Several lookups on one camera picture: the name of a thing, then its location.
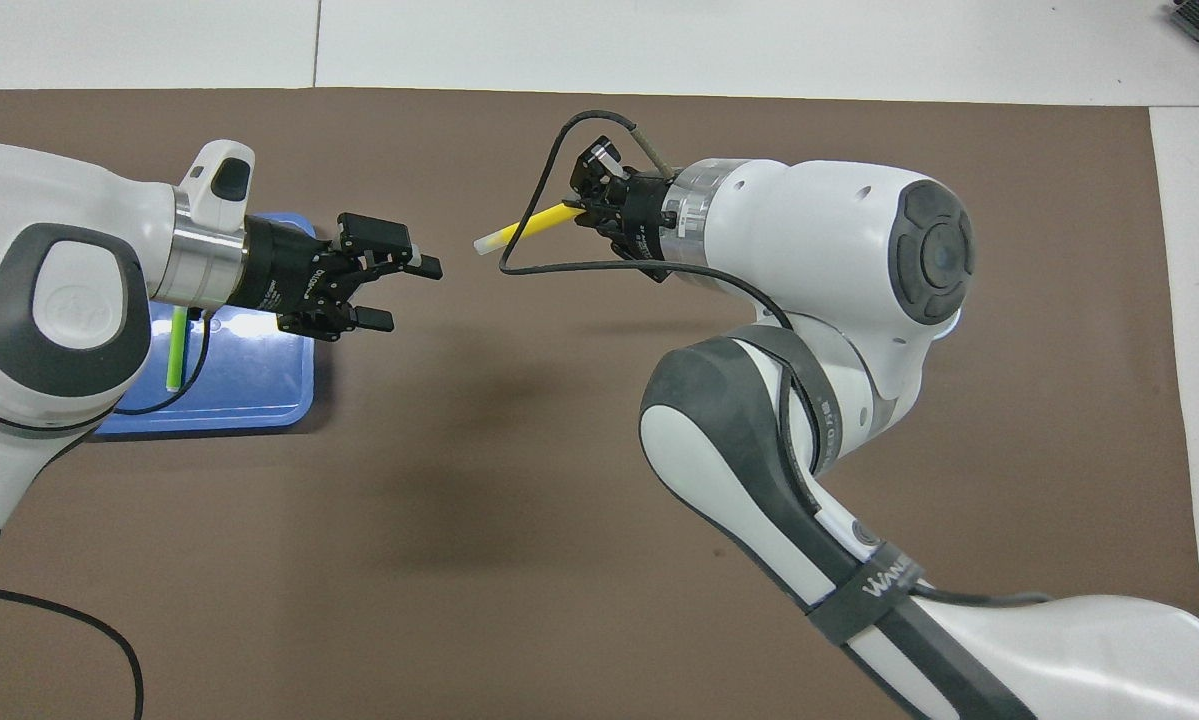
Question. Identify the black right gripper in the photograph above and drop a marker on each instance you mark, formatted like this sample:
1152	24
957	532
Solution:
639	225

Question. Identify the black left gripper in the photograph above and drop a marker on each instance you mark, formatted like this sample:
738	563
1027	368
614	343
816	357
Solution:
294	275

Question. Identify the yellow pen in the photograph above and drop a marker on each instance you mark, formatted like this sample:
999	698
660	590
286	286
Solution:
529	227

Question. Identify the green pen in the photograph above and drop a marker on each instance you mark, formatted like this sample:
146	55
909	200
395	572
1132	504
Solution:
175	350

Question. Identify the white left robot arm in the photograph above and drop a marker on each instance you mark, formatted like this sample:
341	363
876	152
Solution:
59	300

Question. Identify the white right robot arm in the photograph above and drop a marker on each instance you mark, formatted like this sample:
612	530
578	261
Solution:
819	250

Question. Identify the blue plastic tray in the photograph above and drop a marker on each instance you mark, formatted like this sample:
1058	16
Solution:
249	380

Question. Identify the brown table mat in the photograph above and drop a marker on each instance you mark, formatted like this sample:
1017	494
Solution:
519	480

